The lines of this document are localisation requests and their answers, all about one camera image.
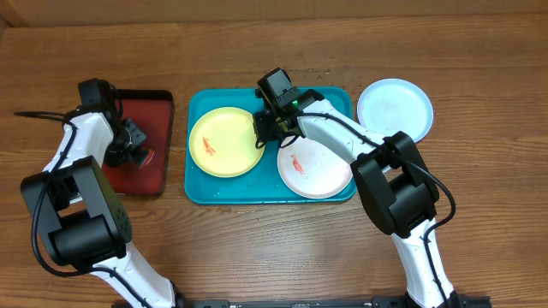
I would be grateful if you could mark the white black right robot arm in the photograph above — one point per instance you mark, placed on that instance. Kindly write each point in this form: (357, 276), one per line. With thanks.
(396, 189)

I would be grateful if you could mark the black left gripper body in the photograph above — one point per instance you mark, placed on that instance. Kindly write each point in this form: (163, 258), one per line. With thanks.
(123, 143)

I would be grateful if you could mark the pink plate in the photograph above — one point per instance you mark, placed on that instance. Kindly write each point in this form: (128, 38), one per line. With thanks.
(311, 170)

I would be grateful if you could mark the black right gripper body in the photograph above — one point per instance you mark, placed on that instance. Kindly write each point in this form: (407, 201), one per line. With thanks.
(269, 130)

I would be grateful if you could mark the yellow plate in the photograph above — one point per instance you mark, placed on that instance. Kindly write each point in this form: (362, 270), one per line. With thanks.
(222, 142)

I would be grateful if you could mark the teal plastic tray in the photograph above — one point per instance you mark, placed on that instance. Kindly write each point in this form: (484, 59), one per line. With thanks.
(263, 183)

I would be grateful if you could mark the light blue plate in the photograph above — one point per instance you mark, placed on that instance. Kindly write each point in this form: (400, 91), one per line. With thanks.
(392, 105)

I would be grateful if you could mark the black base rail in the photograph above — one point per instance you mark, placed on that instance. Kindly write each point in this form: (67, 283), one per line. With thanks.
(462, 301)

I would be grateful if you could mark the dark red tray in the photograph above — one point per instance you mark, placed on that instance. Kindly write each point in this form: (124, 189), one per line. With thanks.
(153, 112)

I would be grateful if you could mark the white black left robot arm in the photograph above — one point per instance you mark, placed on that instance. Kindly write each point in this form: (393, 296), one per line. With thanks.
(79, 225)

